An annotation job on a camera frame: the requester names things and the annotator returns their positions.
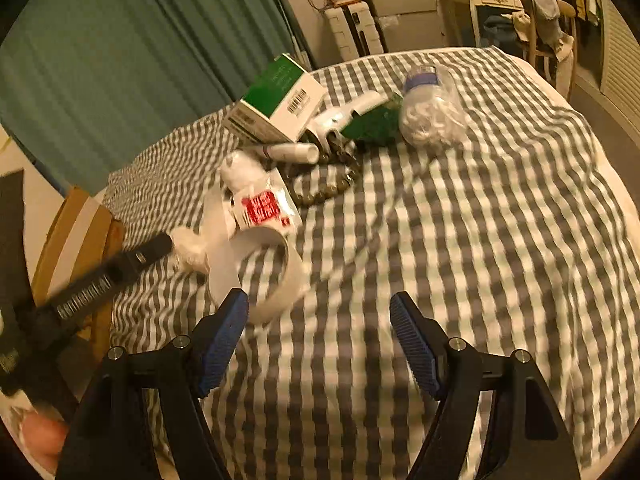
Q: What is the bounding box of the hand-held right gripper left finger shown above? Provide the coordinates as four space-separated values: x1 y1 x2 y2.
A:
55 287 250 480

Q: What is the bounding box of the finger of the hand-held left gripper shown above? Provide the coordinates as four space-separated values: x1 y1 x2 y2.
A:
49 232 175 322

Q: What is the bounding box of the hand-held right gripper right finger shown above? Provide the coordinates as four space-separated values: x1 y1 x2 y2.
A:
389 291 583 480

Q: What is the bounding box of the cardboard box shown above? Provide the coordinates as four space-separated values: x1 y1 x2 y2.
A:
32 187 126 361

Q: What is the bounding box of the white tissue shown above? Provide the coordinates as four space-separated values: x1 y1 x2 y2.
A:
170 227 211 273

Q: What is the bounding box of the white hair dryer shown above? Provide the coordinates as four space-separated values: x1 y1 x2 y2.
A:
305 90 388 153

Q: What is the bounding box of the green and white box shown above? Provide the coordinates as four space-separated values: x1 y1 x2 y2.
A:
221 53 328 145

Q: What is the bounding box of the person's left hand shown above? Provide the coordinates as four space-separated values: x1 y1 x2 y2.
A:
20 412 68 471

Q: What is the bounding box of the white tape roll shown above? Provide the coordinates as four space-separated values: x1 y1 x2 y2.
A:
202 187 311 325

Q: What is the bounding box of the black flat panel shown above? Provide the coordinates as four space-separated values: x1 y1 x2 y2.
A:
0 170 37 318

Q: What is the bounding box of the grey checked cloth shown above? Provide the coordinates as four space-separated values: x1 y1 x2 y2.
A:
102 46 636 480

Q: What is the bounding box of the red label packet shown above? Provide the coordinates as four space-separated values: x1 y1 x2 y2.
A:
227 172 303 233

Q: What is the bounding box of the white crumpled wrapper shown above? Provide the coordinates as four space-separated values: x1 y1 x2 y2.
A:
221 151 266 191

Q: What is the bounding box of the white tube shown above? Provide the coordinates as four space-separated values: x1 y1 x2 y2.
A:
257 142 319 165

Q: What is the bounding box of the green curtain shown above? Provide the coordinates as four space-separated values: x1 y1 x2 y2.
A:
0 0 313 196

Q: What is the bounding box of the green packet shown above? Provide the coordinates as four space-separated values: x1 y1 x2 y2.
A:
342 92 405 147

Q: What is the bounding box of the clear cotton swab bottle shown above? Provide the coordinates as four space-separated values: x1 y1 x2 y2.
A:
398 66 468 150

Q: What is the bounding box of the white floor appliance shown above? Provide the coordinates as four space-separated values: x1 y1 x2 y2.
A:
324 1 386 61

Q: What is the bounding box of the wooden chair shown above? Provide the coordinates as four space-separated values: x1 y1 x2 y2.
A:
510 0 576 68

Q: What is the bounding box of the white desk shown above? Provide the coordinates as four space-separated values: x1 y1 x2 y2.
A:
442 0 531 51

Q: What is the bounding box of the grey mini fridge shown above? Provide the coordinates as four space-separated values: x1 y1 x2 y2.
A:
363 0 448 53

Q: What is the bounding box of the white louvered door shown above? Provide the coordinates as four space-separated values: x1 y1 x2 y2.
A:
597 0 640 121

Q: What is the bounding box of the grey garment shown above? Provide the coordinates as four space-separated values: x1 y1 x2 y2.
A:
530 0 563 46

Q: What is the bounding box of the brown bead bracelet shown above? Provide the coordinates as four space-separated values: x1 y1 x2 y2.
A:
280 150 363 206

